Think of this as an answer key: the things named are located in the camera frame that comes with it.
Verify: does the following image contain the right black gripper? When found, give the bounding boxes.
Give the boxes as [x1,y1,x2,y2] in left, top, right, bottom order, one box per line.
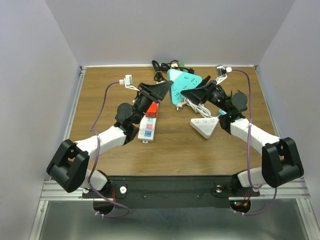
[181,75,230,114]

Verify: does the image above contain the white multicolour power strip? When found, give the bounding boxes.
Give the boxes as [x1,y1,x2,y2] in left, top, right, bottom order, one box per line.
[137,116,157,144]

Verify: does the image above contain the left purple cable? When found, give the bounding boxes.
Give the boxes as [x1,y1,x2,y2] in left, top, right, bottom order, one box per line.
[88,80,131,218]

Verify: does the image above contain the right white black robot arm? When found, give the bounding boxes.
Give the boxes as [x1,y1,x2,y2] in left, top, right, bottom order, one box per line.
[181,81,305,195]

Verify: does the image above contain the small teal power strip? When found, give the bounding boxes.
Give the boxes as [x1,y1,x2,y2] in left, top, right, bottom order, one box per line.
[217,109,227,117]

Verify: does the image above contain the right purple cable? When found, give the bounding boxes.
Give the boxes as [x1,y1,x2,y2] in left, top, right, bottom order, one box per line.
[229,67,278,216]

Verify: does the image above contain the purple cable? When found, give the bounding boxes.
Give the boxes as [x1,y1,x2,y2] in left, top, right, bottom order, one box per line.
[229,67,278,216]
[88,80,131,218]

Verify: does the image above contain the aluminium table edge rail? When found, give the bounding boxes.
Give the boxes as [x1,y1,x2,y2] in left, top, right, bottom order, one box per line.
[62,66,87,141]

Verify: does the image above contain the black cable on strips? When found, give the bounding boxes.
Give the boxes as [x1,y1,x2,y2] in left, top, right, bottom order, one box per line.
[159,59,195,73]

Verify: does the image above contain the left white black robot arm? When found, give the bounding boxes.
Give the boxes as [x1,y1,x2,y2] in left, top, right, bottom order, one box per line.
[46,81,173,197]

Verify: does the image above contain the white triangular power strip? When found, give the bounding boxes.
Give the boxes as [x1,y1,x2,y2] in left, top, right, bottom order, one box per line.
[190,117,219,139]

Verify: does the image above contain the teal triangular power strip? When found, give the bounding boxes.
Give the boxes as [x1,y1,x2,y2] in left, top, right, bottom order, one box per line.
[167,68,203,105]

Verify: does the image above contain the white cord bundle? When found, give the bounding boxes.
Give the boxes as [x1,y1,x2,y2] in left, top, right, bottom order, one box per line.
[176,97,221,120]

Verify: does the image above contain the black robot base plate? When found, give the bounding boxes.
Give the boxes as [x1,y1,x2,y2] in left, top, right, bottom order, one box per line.
[82,175,261,210]

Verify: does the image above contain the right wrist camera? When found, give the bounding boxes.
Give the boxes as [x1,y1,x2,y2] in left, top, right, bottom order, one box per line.
[215,65,233,85]

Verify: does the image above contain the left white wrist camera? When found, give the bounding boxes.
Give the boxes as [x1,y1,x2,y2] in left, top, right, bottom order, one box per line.
[119,74,139,91]

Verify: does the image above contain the green power strip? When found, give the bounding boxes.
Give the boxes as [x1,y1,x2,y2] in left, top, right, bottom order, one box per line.
[177,61,188,72]

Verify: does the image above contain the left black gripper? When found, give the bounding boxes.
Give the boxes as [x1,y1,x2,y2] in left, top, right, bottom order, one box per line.
[133,80,173,125]

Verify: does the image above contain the red cube plug adapter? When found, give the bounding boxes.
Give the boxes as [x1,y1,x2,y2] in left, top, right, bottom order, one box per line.
[145,102,159,118]

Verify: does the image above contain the beige red-socket power strip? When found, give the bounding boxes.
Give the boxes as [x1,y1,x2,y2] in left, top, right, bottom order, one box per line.
[170,63,179,69]

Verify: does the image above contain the front aluminium frame rail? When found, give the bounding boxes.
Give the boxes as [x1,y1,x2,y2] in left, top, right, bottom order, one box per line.
[40,180,83,201]

